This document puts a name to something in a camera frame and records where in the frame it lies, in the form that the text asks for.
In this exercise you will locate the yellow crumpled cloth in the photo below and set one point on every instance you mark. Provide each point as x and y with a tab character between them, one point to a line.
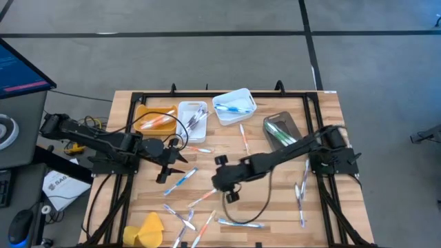
151	229

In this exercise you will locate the black stand foot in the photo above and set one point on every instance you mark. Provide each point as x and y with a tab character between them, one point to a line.
438	20

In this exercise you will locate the purple toothbrush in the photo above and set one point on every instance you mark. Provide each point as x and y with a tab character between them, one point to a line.
194	119
198	115
182	229
191	124
305	179
204	118
179	217
299	205

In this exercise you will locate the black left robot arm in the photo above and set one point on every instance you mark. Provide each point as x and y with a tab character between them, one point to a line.
103	141

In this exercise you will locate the black computer mouse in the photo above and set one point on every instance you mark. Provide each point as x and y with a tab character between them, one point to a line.
20	225

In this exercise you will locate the black keyboard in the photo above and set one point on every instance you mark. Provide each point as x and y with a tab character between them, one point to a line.
4	189

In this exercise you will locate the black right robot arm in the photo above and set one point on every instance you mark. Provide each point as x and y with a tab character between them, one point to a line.
293	151

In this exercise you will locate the orange plastic bin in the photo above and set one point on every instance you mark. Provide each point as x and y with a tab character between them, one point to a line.
141	110

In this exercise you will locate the computer monitor with blue screen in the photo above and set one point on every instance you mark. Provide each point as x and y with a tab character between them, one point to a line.
17	72

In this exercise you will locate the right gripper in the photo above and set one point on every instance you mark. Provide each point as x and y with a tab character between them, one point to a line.
234	175

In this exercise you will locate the orange toothbrush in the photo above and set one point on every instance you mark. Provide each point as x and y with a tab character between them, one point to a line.
155	125
151	123
163	119
159	121
203	229
200	149
166	115
203	198
244	139

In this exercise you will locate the black stand leg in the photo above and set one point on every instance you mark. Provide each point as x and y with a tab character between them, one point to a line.
427	136

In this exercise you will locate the grey computer desk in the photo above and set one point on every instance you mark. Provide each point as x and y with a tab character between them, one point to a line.
24	113

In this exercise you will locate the narrow white plastic bin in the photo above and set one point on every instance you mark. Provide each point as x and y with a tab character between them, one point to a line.
187	137

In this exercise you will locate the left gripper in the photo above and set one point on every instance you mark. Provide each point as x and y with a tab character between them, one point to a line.
171	156

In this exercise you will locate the white paper box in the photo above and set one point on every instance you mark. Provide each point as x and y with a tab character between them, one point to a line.
65	191

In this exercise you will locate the wide white plastic bin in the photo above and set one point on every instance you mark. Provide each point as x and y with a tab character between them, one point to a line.
241	96

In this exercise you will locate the dark translucent plastic bin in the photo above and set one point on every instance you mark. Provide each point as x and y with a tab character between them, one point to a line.
287	117

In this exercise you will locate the white round device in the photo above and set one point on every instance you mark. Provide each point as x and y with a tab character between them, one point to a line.
8	132

